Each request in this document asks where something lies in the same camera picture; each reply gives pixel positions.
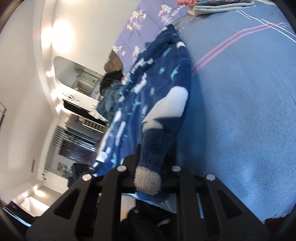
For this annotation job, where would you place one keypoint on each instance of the pink folded garment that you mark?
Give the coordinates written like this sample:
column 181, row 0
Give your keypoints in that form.
column 189, row 3

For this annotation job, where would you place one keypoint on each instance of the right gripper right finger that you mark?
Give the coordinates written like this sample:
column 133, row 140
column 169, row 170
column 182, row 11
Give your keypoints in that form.
column 207, row 209

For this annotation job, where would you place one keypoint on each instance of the navy fleece pajama top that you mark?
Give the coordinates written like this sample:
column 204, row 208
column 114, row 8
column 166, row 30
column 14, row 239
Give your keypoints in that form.
column 149, row 112

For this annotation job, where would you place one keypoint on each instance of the folded grey patterned clothes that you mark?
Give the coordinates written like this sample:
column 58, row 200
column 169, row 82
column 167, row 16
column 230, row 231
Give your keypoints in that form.
column 212, row 7

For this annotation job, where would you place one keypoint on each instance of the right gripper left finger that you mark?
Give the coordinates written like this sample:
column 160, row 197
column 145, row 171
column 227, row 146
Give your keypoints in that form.
column 88, row 210

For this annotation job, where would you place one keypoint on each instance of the black clothes pile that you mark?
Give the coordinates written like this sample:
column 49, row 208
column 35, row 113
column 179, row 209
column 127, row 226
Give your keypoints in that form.
column 110, row 77

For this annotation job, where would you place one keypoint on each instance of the white shelf rack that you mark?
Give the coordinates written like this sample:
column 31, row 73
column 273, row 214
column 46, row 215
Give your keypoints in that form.
column 96, row 127

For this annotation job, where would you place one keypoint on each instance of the blue grey striped bed cover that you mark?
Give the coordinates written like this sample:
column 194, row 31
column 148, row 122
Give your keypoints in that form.
column 240, row 123

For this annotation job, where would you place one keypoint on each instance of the brown patterned pillow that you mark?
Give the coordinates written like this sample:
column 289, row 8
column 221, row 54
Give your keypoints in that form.
column 113, row 63

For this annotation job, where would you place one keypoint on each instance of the wall mirror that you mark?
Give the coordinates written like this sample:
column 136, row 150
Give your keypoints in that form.
column 87, row 83

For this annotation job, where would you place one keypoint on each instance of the teal crumpled blanket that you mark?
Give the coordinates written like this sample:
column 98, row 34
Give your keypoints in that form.
column 107, row 107

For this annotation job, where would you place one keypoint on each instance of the purple tree print sheet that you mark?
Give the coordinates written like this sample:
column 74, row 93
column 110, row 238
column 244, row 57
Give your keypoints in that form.
column 144, row 24

